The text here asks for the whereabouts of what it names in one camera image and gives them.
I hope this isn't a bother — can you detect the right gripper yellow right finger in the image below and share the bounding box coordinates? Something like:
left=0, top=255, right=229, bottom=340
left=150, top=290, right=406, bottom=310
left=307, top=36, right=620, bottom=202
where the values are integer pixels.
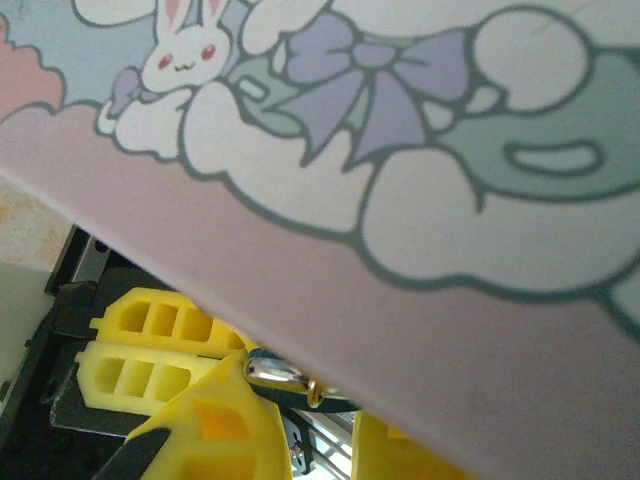
left=351, top=411, right=477, bottom=480

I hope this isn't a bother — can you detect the silver metal clasp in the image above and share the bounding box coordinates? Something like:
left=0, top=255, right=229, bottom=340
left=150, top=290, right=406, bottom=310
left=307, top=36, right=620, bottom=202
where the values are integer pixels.
left=243, top=348, right=364, bottom=416

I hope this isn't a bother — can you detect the pastel cartoon tin box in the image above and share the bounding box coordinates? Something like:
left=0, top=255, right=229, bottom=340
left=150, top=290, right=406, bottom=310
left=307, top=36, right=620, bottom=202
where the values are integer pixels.
left=0, top=0, right=640, bottom=480

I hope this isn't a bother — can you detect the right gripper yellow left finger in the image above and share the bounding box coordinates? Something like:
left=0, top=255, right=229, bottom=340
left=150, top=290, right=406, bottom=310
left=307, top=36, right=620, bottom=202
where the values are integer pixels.
left=97, top=349, right=295, bottom=480

